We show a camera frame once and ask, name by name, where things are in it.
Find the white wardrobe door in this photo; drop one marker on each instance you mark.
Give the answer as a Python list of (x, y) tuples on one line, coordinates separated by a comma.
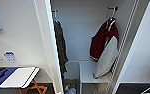
[(136, 33), (50, 50)]

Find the dark grey hanging garment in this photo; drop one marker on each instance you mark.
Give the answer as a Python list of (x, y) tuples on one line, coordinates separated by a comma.
[(60, 43)]

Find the white inner shelf unit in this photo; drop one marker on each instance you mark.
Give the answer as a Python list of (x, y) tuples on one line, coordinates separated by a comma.
[(86, 71)]

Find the red jacket white sleeves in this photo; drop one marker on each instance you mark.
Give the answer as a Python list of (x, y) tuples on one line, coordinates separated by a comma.
[(101, 40)]

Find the pale clothes hanger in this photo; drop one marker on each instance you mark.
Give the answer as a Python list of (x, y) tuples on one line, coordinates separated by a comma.
[(55, 16), (110, 24)]

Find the pale perforated basket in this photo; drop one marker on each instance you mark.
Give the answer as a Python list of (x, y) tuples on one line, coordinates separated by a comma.
[(67, 84)]

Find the pale blue item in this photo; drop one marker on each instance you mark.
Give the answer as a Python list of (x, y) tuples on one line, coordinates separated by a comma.
[(71, 90)]

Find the orange folding stand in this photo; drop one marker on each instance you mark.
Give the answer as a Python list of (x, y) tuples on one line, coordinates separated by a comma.
[(32, 89)]

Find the white board black edge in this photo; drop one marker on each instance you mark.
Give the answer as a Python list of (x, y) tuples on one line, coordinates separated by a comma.
[(20, 77)]

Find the black rail bracket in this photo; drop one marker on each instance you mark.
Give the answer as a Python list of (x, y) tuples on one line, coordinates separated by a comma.
[(54, 11), (113, 8)]

